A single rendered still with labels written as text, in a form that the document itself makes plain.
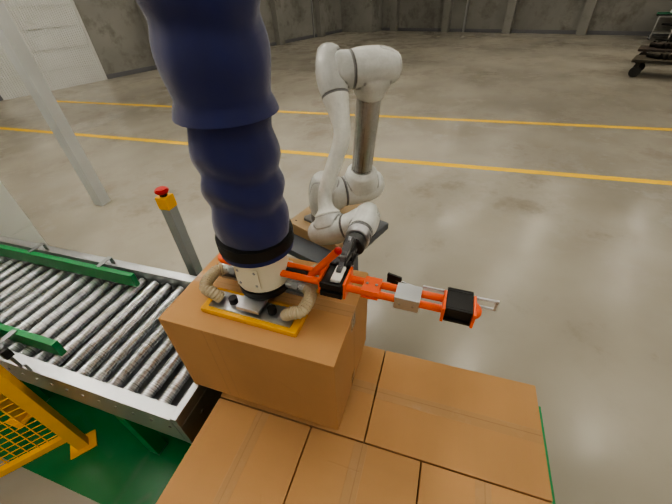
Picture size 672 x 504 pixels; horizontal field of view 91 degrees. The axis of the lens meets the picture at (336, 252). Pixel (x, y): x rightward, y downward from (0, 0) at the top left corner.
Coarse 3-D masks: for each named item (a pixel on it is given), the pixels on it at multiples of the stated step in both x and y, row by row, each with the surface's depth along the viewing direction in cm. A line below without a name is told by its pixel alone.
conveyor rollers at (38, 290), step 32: (0, 256) 220; (0, 288) 193; (32, 288) 193; (64, 288) 193; (160, 288) 185; (0, 320) 173; (32, 320) 172; (64, 320) 170; (96, 320) 168; (128, 320) 167; (32, 352) 157; (96, 352) 153; (128, 352) 155; (160, 352) 152; (128, 384) 139; (160, 384) 141
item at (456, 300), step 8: (448, 296) 89; (456, 296) 89; (464, 296) 89; (472, 296) 89; (448, 304) 87; (456, 304) 87; (464, 304) 87; (472, 304) 87; (448, 312) 87; (456, 312) 87; (464, 312) 85; (472, 312) 85; (440, 320) 89; (448, 320) 88; (456, 320) 88; (464, 320) 87; (472, 320) 85
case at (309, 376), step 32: (192, 288) 116; (224, 288) 116; (160, 320) 106; (192, 320) 105; (224, 320) 105; (320, 320) 103; (352, 320) 105; (192, 352) 114; (224, 352) 106; (256, 352) 99; (288, 352) 95; (320, 352) 95; (352, 352) 116; (224, 384) 122; (256, 384) 114; (288, 384) 106; (320, 384) 99; (320, 416) 113
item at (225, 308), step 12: (228, 300) 108; (216, 312) 105; (228, 312) 105; (240, 312) 104; (264, 312) 104; (276, 312) 103; (252, 324) 102; (264, 324) 101; (276, 324) 100; (288, 324) 100; (300, 324) 101
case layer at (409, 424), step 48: (384, 384) 134; (432, 384) 133; (480, 384) 132; (528, 384) 131; (240, 432) 122; (288, 432) 122; (336, 432) 121; (384, 432) 120; (432, 432) 119; (480, 432) 118; (528, 432) 117; (192, 480) 111; (240, 480) 110; (288, 480) 110; (336, 480) 109; (384, 480) 108; (432, 480) 108; (480, 480) 108; (528, 480) 106
